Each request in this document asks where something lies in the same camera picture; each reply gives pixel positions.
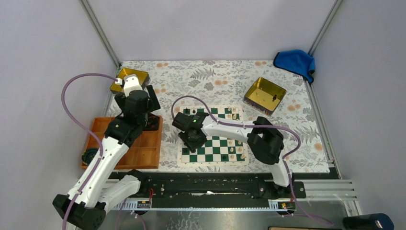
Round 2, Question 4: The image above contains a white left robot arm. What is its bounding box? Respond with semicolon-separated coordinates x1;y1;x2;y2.
53;74;160;230

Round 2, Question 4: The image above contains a blue cloth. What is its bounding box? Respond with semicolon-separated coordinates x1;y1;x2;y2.
273;49;316;84

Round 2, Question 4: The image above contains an orange compartment tray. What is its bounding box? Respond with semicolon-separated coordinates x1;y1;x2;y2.
80;116;163;170

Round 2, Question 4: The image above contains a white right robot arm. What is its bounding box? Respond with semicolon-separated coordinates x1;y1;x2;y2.
172;112;294;197

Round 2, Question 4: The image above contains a gold tin with chess pieces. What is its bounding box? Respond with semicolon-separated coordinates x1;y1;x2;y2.
243;77;287;116

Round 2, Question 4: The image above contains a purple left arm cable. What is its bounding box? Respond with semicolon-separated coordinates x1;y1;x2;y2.
61;73;123;230

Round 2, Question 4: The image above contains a floral table mat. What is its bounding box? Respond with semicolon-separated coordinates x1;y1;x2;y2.
122;60;330;173

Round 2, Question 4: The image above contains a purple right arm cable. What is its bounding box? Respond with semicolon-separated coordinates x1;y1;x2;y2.
171;95;334;227

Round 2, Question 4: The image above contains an empty gold tin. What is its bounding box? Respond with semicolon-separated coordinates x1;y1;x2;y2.
110;68;150;94

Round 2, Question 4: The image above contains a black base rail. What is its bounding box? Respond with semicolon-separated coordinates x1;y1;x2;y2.
130;171;292;199

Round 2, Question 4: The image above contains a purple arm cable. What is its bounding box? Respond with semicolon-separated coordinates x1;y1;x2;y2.
171;95;334;227
61;73;123;230

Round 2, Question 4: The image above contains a black cylinder bottom right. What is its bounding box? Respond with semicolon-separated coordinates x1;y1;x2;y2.
343;213;395;230

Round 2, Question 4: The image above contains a green white chess board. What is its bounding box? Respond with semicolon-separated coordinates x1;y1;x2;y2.
177;105;249;167

